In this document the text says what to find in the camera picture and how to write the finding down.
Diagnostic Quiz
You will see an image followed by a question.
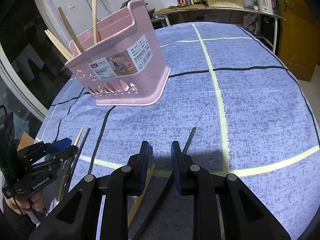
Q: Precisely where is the light wooden chopstick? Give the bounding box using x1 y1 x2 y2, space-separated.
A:
127 164 156 228
57 128 84 203

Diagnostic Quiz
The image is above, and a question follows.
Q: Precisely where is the black chopstick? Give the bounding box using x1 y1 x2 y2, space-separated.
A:
132 127 196 240

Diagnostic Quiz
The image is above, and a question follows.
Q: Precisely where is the pink plastic utensil basket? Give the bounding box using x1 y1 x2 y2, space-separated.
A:
66 0 170 106

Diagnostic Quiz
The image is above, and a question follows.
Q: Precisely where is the metal kitchen shelf unit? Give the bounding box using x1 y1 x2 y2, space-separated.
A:
153 6 283 53

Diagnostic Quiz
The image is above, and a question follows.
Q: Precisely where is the person's left hand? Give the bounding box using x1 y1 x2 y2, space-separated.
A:
4 191 44 215

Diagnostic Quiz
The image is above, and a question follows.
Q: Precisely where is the blue checked table cloth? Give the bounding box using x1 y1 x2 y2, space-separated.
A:
36 22 319 239

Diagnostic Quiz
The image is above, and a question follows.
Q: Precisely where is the wooden chopstick in basket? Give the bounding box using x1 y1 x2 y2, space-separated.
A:
57 6 84 53
92 0 98 44
44 29 73 61

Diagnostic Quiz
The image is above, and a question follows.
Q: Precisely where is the wooden cutting board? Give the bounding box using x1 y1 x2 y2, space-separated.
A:
153 4 206 16

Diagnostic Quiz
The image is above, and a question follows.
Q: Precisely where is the stainless steel steamer pot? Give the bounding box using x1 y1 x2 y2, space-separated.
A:
120 0 149 9

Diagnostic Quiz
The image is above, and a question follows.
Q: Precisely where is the yellow wooden door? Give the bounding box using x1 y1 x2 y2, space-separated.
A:
278 0 319 81

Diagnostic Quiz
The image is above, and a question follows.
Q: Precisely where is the white electric kettle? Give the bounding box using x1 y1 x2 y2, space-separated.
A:
257 0 279 14

